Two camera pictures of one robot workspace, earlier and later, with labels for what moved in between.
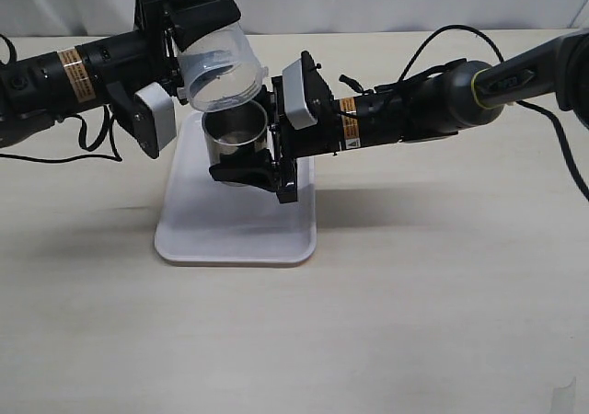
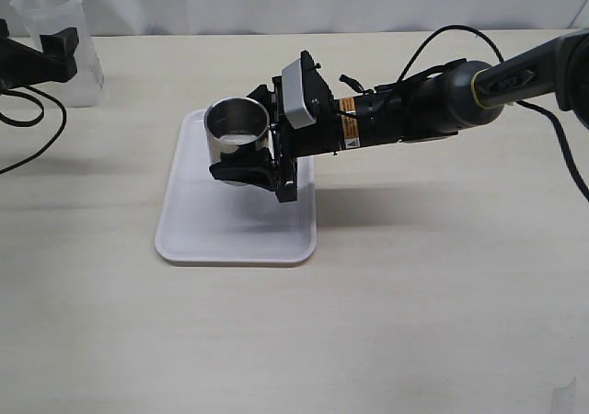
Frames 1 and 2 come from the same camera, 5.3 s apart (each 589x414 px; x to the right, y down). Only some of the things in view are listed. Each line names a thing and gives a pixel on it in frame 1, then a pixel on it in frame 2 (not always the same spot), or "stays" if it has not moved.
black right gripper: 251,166 stays
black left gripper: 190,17 -> 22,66
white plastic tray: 203,221 stays
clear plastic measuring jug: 222,72 -> 53,5
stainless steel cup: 235,130 stays
